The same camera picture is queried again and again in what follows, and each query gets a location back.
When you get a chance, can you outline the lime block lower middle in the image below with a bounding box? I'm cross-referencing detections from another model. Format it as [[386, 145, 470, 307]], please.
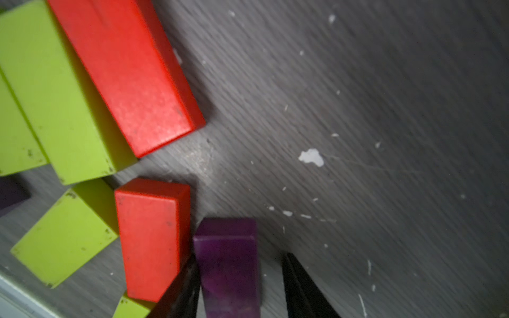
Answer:
[[11, 179, 119, 289]]

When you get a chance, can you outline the purple block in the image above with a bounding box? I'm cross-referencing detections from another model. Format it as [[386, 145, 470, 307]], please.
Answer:
[[193, 218, 261, 317], [1, 176, 30, 217]]

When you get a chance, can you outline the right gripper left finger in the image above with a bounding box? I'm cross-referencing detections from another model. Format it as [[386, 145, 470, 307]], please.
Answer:
[[147, 254, 201, 318]]

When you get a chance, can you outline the lime block pair centre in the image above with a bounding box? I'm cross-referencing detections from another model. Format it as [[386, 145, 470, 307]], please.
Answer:
[[1, 1, 137, 185]]

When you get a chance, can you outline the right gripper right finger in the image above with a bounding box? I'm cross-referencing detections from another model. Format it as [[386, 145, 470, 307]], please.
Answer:
[[282, 253, 341, 318]]

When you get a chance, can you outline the red block pile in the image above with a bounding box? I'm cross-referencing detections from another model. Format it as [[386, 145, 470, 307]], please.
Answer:
[[115, 178, 191, 302], [50, 1, 205, 158]]

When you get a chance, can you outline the lime block bottom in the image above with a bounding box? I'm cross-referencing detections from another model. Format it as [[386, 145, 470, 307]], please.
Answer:
[[113, 293, 156, 318]]

